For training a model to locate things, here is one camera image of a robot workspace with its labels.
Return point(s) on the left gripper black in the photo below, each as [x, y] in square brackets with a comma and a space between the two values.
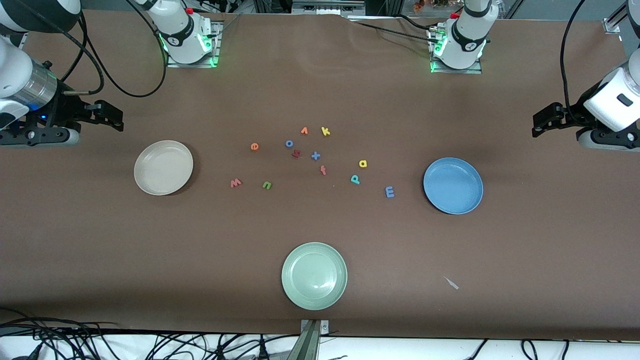
[573, 111]

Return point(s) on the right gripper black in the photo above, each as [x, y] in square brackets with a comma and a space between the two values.
[65, 108]

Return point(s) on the pink-red foam letter w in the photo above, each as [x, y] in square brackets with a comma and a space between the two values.
[235, 183]

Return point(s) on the purple-blue foam letter E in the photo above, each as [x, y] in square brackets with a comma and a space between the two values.
[390, 191]

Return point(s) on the teal foam letter p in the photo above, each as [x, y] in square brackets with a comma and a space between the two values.
[355, 179]

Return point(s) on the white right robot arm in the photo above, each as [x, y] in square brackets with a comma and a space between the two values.
[182, 37]

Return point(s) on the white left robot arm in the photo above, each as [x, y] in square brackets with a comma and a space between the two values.
[467, 42]

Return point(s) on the beige round plate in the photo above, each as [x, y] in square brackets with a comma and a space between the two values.
[163, 167]

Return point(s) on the silver aluminium corner profile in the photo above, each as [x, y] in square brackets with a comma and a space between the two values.
[612, 25]

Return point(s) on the blue round plate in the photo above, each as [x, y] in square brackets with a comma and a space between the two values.
[453, 186]

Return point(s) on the small orange objects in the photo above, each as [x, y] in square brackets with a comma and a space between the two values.
[420, 5]

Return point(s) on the small white paper scrap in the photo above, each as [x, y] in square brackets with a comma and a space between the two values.
[451, 283]

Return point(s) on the dark red foam letter h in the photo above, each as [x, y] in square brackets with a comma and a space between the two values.
[296, 154]

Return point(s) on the blue foam letter x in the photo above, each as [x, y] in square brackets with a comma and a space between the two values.
[315, 155]

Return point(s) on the brown table cover sheet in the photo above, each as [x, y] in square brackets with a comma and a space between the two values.
[320, 225]

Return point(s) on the grey metal box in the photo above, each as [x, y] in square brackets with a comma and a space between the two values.
[327, 6]

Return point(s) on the pale green round plate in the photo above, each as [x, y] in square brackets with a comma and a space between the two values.
[314, 276]

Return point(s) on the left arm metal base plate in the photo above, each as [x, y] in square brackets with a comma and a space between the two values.
[457, 71]

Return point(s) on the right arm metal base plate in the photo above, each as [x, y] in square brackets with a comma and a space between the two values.
[217, 50]

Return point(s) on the aluminium camera mount post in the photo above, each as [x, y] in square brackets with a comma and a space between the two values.
[310, 345]

